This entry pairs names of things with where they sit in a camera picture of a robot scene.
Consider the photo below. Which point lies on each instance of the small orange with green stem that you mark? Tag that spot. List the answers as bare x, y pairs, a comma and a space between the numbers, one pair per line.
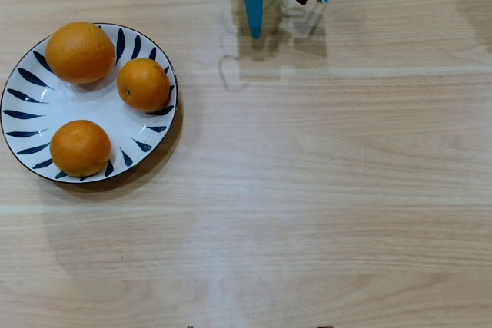
143, 85

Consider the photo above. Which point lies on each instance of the small orange with dark specks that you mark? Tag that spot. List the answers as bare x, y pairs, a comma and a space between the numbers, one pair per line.
80, 148

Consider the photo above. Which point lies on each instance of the white plate with blue stripes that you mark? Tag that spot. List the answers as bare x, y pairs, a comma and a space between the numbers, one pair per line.
38, 113

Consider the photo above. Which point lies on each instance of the large orange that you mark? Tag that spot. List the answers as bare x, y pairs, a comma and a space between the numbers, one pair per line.
80, 53

